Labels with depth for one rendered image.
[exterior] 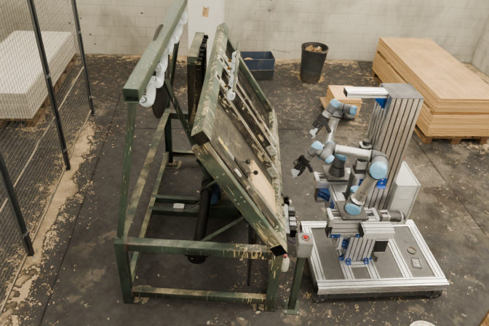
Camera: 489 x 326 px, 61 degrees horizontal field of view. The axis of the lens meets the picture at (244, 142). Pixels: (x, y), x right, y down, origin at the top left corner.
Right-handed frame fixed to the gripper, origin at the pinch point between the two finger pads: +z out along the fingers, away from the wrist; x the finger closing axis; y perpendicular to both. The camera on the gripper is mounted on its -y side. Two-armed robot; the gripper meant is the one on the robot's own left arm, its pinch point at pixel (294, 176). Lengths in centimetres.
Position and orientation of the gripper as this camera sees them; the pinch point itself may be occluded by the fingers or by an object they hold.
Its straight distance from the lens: 330.5
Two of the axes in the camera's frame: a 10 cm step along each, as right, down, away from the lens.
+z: -5.2, 7.2, 4.5
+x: 0.6, 5.6, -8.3
